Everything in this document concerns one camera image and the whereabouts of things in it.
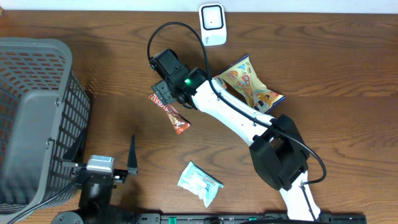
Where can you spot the red chocolate bar wrapper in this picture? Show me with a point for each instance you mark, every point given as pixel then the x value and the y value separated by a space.
pixel 179 123

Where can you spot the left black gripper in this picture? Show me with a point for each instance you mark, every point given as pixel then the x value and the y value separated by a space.
pixel 120 176

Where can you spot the light blue tissue packet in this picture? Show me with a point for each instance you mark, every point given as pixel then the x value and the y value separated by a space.
pixel 200 183

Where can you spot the white barcode scanner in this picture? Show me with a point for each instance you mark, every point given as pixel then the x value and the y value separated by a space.
pixel 212 24

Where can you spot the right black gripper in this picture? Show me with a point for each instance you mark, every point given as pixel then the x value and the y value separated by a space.
pixel 160 89

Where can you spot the orange tissue pack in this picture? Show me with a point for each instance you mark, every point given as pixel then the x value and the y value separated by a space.
pixel 220 81

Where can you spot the black mounting rail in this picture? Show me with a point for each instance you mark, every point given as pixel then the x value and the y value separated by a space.
pixel 273 218

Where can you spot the yellow snack bag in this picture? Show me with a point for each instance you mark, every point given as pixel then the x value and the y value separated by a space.
pixel 242 77

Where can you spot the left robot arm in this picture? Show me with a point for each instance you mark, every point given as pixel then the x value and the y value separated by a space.
pixel 95 207

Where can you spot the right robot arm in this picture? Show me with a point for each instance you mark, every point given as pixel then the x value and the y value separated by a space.
pixel 278 152

